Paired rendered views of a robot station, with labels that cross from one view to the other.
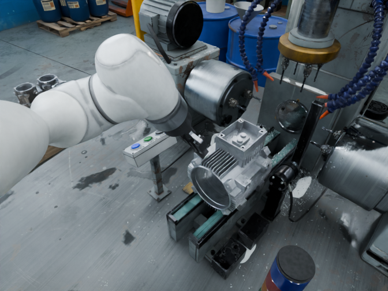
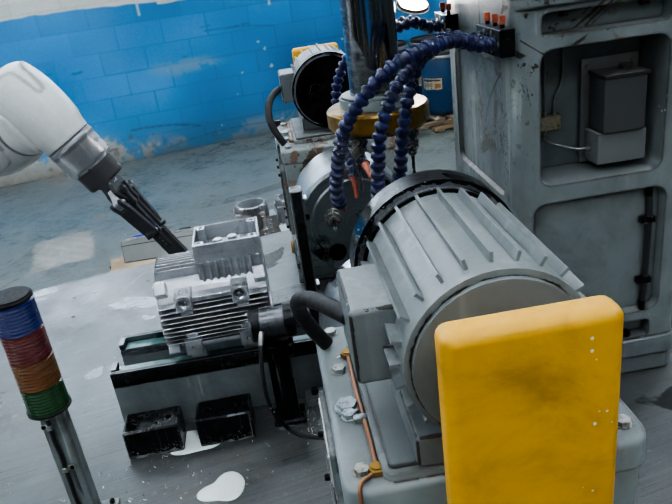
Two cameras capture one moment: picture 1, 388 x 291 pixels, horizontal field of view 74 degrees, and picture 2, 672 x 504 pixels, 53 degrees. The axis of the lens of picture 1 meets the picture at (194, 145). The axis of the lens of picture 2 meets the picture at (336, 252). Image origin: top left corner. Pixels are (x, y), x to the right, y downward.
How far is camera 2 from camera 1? 107 cm
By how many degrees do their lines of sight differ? 39
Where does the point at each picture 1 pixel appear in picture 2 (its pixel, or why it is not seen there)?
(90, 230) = (73, 350)
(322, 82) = not seen: hidden behind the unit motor
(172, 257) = (110, 411)
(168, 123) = (63, 164)
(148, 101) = (20, 124)
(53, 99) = not seen: outside the picture
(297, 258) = (13, 294)
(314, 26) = (352, 78)
